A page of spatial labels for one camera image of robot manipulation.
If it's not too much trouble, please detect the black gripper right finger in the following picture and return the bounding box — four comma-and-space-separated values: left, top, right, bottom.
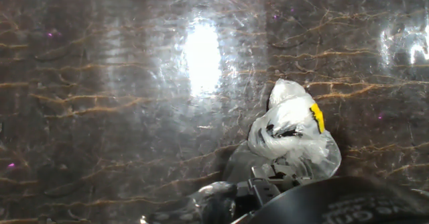
275, 170, 303, 188

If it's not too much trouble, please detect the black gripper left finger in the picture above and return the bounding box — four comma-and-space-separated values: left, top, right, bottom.
234, 164, 281, 219

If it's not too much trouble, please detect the clear plastic bag of things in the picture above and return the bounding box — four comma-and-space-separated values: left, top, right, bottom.
222, 78, 343, 185

